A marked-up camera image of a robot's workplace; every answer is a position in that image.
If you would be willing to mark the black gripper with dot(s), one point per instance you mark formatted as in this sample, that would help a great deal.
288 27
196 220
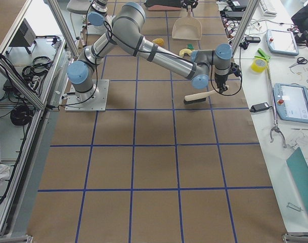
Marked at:
220 81
189 2

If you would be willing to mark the beige plastic dustpan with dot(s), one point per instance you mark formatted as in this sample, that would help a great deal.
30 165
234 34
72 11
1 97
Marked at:
187 28

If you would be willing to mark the beige hand brush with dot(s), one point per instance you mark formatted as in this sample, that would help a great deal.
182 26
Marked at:
200 97

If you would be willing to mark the green trash piece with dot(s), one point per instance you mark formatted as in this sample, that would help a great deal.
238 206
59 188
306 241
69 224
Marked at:
190 46

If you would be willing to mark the pale yellow curved trash piece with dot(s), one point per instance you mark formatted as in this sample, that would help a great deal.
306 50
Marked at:
185 52

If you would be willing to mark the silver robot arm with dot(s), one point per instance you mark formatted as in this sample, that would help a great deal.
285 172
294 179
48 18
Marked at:
98 9
125 31

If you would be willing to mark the black power adapter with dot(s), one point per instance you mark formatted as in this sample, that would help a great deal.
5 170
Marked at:
259 107

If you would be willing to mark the yellow tape roll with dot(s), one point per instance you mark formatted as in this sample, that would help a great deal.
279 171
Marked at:
259 65

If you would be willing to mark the green plastic clamp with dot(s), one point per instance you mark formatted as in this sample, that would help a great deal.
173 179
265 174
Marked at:
262 55

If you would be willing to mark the long metal reacher grabber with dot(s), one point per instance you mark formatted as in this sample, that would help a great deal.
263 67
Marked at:
275 128

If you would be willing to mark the near teach pendant tablet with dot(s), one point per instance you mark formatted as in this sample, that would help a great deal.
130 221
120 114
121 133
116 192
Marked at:
291 102

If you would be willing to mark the teach pendant tablet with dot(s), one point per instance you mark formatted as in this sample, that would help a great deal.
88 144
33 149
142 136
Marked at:
291 102
281 42

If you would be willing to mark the white keyboard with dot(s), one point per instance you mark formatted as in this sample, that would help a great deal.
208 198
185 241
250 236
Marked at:
267 8

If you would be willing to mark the far teach pendant tablet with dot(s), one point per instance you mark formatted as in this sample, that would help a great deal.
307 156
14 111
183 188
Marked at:
281 42

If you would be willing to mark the black cloth bag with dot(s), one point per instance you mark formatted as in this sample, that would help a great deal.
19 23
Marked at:
300 19

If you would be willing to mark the teal cutting mat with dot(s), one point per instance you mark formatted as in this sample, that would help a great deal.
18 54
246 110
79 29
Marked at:
298 167

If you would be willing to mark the grey electronics box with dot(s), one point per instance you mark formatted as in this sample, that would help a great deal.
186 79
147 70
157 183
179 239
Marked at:
24 37

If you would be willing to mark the aluminium frame post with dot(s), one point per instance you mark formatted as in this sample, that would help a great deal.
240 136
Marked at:
250 10

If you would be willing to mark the black handled scissors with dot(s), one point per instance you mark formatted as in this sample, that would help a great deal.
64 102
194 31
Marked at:
299 61

